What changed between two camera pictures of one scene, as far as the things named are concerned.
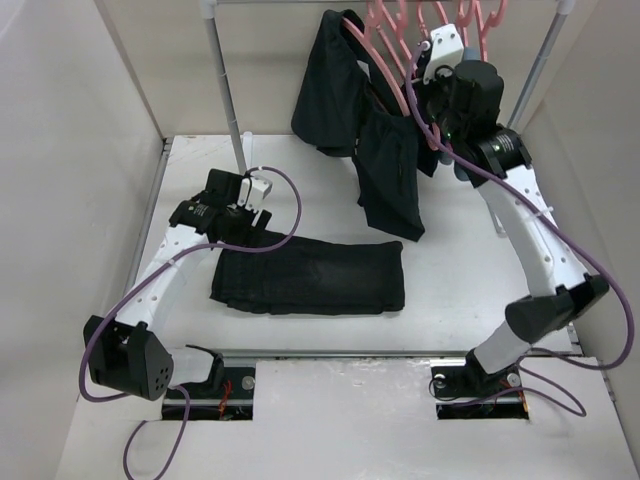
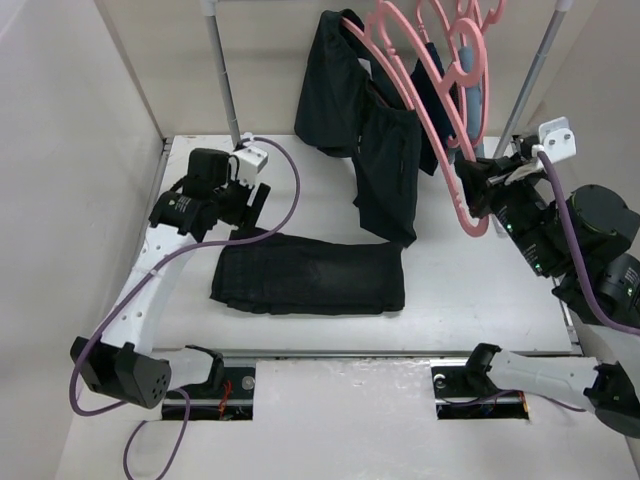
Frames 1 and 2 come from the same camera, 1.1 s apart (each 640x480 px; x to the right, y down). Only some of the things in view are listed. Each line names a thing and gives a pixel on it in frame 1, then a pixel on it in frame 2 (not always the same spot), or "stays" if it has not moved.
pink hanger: (433, 130) → (464, 193)
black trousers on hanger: (352, 103) stays
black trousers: (309, 277) stays
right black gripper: (446, 80) → (486, 168)
